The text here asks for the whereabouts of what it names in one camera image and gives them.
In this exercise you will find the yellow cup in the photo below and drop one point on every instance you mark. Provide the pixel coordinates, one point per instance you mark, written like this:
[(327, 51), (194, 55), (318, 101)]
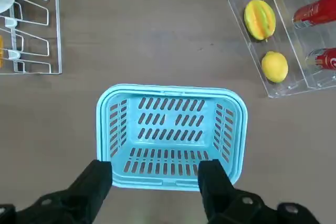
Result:
[(1, 51)]

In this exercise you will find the clear acrylic rack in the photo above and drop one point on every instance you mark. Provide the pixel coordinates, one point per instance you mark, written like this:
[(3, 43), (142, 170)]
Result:
[(284, 37)]

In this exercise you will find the blue plastic basket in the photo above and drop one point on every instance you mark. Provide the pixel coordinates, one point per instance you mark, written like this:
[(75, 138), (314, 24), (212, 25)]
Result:
[(168, 144)]

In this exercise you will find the red drink bottle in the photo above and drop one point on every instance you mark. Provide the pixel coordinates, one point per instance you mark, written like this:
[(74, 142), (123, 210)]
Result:
[(317, 11), (325, 60)]

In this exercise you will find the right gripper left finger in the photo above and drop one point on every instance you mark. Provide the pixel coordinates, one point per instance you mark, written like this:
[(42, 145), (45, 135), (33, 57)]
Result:
[(78, 200)]

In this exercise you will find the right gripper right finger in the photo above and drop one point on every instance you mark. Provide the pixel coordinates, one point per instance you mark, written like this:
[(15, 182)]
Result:
[(225, 203)]

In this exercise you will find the yellow green star fruit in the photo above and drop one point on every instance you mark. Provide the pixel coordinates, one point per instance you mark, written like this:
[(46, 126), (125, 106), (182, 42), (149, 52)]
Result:
[(260, 20)]

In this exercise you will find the yellow lemon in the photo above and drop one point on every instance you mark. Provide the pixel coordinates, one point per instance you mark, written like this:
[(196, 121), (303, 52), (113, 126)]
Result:
[(274, 66)]

